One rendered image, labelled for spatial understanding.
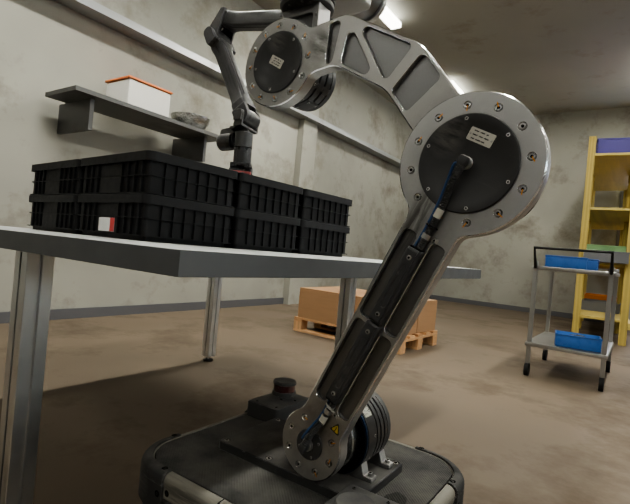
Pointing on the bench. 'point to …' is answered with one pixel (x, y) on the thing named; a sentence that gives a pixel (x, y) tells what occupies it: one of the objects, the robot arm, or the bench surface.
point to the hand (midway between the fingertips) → (239, 193)
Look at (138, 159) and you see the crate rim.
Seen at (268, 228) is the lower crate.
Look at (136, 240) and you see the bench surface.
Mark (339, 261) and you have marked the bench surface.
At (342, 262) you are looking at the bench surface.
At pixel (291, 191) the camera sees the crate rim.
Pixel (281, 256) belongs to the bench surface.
